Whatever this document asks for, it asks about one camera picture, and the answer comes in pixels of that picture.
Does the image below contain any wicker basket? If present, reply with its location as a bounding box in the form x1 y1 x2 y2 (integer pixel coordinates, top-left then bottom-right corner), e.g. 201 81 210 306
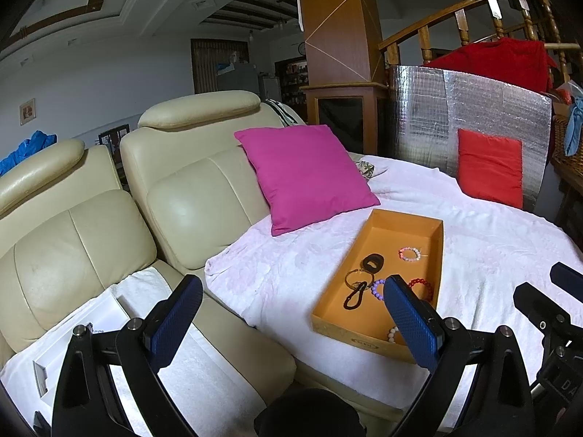
549 114 583 178

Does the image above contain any white towel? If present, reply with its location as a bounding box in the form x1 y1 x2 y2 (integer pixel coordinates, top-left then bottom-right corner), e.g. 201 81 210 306
0 266 270 437

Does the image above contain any white flat box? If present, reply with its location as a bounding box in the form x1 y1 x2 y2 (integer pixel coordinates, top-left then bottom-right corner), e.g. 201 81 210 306
33 284 134 398

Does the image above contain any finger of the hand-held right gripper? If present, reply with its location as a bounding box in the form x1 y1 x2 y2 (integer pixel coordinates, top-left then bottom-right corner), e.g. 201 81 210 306
513 282 581 343
549 261 583 302

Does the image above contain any cream leather sofa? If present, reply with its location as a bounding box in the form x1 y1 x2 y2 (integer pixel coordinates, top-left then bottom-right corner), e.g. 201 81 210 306
0 90 310 420

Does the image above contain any white fleece blanket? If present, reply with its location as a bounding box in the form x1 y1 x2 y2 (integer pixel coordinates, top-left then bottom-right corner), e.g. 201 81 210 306
205 155 583 420

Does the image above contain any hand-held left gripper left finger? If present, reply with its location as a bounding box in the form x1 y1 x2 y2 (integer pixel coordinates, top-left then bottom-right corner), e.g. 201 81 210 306
51 274 204 437

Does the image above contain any black carabiner keychain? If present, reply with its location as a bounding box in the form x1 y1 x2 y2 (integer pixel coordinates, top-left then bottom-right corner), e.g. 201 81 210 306
343 268 369 311

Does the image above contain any red cloth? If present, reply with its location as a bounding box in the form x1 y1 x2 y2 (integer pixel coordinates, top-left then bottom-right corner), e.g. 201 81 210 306
426 37 559 94

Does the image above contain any silver foil board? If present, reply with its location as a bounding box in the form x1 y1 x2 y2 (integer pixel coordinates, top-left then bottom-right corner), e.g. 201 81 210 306
387 66 553 212

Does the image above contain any magenta pillow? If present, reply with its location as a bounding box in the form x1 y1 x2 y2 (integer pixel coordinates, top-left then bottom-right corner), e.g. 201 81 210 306
234 124 382 237

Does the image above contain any orange cardboard box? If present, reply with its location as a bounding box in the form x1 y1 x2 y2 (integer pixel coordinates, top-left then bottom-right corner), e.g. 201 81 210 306
312 208 445 365

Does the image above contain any dark wooden door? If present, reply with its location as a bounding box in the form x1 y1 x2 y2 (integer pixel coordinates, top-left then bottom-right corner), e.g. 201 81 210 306
190 38 251 96

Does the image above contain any wooden stair railing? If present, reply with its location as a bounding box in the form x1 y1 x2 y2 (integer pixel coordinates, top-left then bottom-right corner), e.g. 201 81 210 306
378 0 583 87

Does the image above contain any dark display shelf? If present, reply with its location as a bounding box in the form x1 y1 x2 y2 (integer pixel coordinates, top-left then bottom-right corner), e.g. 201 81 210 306
274 56 309 105

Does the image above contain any blue hanging cloth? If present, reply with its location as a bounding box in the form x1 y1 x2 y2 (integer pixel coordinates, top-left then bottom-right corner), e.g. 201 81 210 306
564 97 583 156

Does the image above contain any white refrigerator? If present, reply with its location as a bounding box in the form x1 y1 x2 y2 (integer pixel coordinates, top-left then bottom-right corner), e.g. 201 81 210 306
259 75 282 103

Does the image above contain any red bead bracelet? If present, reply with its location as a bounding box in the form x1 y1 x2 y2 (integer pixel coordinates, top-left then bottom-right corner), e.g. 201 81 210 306
407 277 434 302

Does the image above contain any wooden pillar cabinet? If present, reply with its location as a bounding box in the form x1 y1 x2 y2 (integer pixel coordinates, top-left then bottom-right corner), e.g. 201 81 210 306
294 0 392 155

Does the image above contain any red pillow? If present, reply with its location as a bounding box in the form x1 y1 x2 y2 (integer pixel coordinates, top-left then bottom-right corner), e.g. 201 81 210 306
457 128 524 210

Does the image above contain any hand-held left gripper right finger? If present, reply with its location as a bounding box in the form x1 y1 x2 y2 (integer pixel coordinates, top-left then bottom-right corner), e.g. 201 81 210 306
384 274 535 437

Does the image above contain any grey refrigerator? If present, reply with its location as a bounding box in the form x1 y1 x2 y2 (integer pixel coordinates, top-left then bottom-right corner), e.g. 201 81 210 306
216 63 261 94

